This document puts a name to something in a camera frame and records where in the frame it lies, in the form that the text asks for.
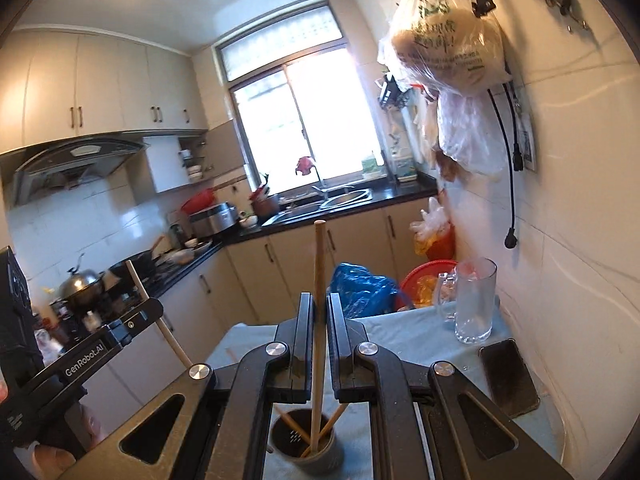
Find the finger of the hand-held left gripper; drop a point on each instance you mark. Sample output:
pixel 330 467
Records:
pixel 137 320

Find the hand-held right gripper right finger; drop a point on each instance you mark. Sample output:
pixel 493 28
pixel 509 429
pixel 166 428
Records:
pixel 336 330

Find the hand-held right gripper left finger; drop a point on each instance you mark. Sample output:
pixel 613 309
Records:
pixel 305 330

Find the long wooden chopstick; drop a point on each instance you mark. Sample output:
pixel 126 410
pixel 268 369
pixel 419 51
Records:
pixel 292 425
pixel 172 340
pixel 332 422
pixel 318 260

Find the grey chopstick holder cup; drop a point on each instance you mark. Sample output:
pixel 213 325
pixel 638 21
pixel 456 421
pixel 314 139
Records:
pixel 322 464

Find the person's left hand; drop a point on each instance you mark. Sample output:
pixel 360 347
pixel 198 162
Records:
pixel 55 462

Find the blue plastic bag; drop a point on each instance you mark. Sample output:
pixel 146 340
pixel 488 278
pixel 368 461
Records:
pixel 360 290

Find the black frying pan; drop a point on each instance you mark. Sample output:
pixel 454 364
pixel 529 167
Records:
pixel 132 262

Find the wok with steel lid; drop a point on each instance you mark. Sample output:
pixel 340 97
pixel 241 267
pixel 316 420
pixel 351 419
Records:
pixel 80 282

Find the cluster of condiment bottles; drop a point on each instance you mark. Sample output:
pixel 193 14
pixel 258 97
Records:
pixel 50 320

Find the light blue tablecloth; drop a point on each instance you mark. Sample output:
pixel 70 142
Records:
pixel 415 340

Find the steel kettle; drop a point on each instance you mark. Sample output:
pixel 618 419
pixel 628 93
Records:
pixel 176 236

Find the cream base cabinets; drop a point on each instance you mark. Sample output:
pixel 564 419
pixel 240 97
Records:
pixel 360 240

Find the red plastic basket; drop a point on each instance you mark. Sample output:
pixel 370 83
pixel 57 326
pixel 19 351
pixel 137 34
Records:
pixel 415 277

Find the plates on counter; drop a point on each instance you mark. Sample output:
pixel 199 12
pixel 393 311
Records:
pixel 197 246

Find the white bowl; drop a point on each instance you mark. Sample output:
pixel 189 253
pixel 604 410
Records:
pixel 248 221

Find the silver rice cooker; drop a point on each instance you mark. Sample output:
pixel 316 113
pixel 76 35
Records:
pixel 215 220

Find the brown clay pot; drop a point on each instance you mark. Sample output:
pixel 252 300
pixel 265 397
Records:
pixel 265 207

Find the steel sink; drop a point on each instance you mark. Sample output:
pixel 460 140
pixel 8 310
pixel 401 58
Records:
pixel 345 199

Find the red waste bin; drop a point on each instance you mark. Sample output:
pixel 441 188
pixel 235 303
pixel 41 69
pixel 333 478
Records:
pixel 442 245

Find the clear glass mug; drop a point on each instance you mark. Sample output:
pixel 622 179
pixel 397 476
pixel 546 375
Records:
pixel 472 305

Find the white crumpled plastic bags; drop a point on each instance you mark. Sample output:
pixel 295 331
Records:
pixel 430 217

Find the steel faucet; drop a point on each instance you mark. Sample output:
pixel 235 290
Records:
pixel 321 180

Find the black countertop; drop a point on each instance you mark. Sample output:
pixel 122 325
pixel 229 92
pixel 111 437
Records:
pixel 400 192

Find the open dish shelf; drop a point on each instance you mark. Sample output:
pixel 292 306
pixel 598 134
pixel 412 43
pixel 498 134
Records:
pixel 170 165

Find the red cloth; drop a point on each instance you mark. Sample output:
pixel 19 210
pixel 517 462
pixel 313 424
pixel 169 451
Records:
pixel 305 166

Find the grey range hood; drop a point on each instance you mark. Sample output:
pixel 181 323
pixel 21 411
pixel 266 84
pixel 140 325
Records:
pixel 75 160

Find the dark smartphone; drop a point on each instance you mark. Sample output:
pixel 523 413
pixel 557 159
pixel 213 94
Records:
pixel 507 377

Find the hanging brown bag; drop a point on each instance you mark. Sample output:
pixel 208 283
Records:
pixel 450 167

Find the kitchen window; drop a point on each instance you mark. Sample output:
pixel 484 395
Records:
pixel 310 90

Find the hanging clear plastic bag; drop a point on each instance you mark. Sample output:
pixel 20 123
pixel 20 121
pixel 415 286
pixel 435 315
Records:
pixel 470 130

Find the hanging printed plastic bag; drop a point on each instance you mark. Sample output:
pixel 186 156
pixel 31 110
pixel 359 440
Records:
pixel 440 45

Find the cream wall cabinets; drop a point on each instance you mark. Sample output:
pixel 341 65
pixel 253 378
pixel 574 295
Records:
pixel 100 85

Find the white wall socket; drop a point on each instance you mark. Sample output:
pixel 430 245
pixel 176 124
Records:
pixel 527 145

